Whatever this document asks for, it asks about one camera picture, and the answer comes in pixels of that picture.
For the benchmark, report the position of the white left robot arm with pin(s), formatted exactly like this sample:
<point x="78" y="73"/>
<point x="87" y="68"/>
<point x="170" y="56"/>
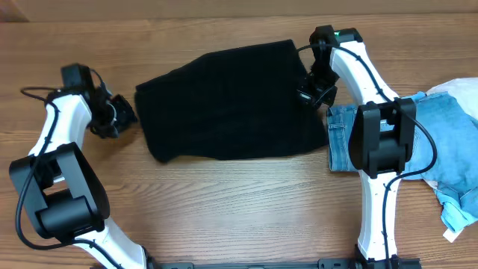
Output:
<point x="61" y="200"/>

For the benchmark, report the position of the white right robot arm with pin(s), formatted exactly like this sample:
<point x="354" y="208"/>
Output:
<point x="381" y="138"/>

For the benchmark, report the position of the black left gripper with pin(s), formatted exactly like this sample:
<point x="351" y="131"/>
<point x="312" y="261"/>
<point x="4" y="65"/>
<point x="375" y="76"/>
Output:
<point x="129" y="117"/>

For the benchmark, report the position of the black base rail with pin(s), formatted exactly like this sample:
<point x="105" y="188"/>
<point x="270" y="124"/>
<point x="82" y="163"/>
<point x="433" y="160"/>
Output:
<point x="320" y="264"/>

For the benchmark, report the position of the white cloth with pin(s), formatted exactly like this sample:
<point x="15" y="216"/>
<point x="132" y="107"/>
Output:
<point x="464" y="90"/>

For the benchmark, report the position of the light blue garment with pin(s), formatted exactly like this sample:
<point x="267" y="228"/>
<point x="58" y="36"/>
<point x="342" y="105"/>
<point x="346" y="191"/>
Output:
<point x="459" y="208"/>

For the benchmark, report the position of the black skirt with pearl buttons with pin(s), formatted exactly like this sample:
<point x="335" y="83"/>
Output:
<point x="234" y="104"/>

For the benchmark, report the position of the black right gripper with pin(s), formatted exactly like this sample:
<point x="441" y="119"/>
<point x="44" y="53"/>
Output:
<point x="316" y="93"/>

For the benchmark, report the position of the blue denim shorts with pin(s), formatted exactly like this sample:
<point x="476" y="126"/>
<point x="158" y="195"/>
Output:
<point x="454" y="133"/>

